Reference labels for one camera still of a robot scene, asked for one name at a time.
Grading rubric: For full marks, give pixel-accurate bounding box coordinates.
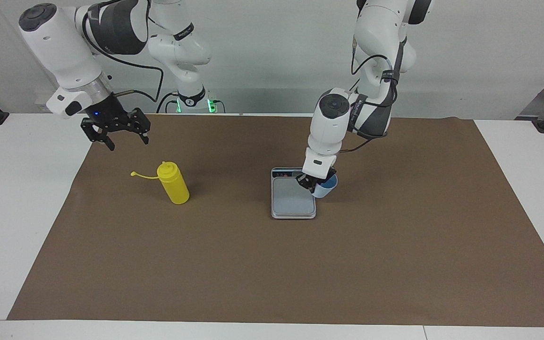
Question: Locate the silver digital kitchen scale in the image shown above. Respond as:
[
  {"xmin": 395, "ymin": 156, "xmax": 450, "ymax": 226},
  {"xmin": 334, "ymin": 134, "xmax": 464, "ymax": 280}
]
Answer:
[{"xmin": 271, "ymin": 167, "xmax": 317, "ymax": 220}]

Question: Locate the light blue plastic cup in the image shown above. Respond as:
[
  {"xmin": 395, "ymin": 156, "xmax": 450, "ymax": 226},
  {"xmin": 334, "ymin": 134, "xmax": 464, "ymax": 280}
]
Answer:
[{"xmin": 312, "ymin": 174, "xmax": 339, "ymax": 199}]

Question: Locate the white socket box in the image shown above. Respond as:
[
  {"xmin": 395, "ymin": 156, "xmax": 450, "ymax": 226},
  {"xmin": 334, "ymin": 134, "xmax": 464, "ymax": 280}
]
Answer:
[{"xmin": 35, "ymin": 92, "xmax": 54, "ymax": 112}]

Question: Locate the brown table mat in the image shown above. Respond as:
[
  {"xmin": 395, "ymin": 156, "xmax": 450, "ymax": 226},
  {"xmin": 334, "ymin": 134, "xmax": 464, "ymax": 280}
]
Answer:
[{"xmin": 7, "ymin": 113, "xmax": 544, "ymax": 327}]

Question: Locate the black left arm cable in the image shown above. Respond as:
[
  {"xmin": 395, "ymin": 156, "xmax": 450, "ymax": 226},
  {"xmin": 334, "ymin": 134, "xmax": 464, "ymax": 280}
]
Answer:
[{"xmin": 340, "ymin": 40, "xmax": 398, "ymax": 154}]

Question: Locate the yellow squeeze bottle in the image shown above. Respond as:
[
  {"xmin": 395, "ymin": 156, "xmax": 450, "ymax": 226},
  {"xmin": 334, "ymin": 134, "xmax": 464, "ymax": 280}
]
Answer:
[{"xmin": 130, "ymin": 161, "xmax": 190, "ymax": 205}]

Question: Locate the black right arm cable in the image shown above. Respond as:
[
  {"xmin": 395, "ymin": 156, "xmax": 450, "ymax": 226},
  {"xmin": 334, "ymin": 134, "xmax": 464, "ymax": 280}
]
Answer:
[{"xmin": 82, "ymin": 0, "xmax": 180, "ymax": 114}]

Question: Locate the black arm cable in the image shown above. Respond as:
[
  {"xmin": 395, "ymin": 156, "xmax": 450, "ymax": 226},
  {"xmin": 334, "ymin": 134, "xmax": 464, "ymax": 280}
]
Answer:
[
  {"xmin": 340, "ymin": 40, "xmax": 398, "ymax": 154},
  {"xmin": 82, "ymin": 0, "xmax": 180, "ymax": 114}
]

